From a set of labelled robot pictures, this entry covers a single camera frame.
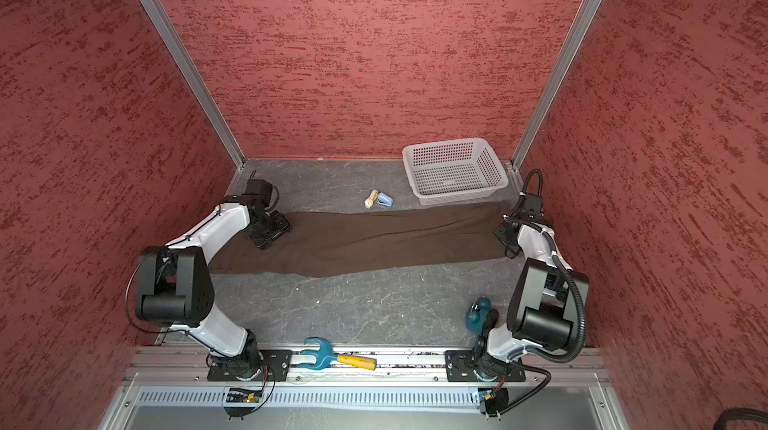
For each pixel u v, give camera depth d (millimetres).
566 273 437
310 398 775
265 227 775
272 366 742
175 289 457
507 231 693
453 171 1170
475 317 757
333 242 948
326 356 741
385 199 1059
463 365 740
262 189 758
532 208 708
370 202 1065
